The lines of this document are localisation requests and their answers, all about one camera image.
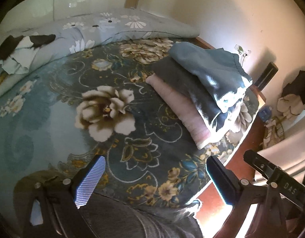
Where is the wall power socket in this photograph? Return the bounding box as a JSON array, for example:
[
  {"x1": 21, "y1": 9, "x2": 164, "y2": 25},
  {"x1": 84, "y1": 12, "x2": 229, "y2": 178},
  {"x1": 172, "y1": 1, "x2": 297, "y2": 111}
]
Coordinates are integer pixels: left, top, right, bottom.
[{"x1": 234, "y1": 44, "x2": 251, "y2": 57}]

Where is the dark floral bed blanket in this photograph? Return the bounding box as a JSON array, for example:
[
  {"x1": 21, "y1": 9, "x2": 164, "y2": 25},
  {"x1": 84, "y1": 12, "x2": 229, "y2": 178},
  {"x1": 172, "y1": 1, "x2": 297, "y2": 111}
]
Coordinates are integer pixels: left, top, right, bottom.
[{"x1": 0, "y1": 39, "x2": 258, "y2": 214}]

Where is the light blue floral duvet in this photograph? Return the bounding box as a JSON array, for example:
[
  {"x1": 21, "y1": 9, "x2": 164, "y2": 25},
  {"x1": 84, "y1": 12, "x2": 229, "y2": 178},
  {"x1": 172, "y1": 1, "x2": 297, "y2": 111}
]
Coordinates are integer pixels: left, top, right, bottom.
[{"x1": 0, "y1": 9, "x2": 199, "y2": 97}]

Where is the white wardrobe with black stripe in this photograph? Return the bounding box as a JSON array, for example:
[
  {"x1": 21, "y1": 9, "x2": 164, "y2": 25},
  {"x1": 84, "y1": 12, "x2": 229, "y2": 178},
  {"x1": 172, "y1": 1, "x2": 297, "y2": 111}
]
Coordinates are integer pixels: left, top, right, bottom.
[{"x1": 0, "y1": 0, "x2": 133, "y2": 38}]

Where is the grey jeans leg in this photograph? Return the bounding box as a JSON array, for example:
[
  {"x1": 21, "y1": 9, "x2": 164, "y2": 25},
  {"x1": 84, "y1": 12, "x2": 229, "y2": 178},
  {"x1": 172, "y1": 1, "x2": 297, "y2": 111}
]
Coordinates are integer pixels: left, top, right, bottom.
[{"x1": 79, "y1": 193, "x2": 203, "y2": 237}]

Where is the folded pink garment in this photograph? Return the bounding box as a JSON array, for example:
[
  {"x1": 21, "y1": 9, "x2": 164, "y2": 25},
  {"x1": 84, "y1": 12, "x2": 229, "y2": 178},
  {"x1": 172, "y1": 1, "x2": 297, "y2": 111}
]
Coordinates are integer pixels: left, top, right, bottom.
[{"x1": 146, "y1": 74, "x2": 210, "y2": 150}]

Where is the red wooden headboard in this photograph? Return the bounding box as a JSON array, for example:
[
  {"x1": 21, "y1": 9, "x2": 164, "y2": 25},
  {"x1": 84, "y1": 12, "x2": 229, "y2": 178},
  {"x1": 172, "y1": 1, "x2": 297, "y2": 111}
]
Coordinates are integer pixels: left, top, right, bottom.
[{"x1": 192, "y1": 35, "x2": 278, "y2": 238}]

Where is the blue-grey garment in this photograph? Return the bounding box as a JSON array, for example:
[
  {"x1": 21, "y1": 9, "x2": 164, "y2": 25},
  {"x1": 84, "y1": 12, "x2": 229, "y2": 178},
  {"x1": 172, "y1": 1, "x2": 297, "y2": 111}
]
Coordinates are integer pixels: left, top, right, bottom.
[{"x1": 168, "y1": 42, "x2": 252, "y2": 113}]

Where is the folded dark grey garment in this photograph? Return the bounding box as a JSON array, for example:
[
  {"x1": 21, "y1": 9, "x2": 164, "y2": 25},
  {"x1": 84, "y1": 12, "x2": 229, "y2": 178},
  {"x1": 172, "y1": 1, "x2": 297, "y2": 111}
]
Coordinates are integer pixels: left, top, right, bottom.
[{"x1": 152, "y1": 57, "x2": 241, "y2": 132}]

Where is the small blue box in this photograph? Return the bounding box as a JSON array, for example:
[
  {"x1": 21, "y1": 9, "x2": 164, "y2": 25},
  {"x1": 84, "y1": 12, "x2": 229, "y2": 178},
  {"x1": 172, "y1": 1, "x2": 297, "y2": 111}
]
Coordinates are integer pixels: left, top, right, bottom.
[{"x1": 258, "y1": 106, "x2": 272, "y2": 122}]

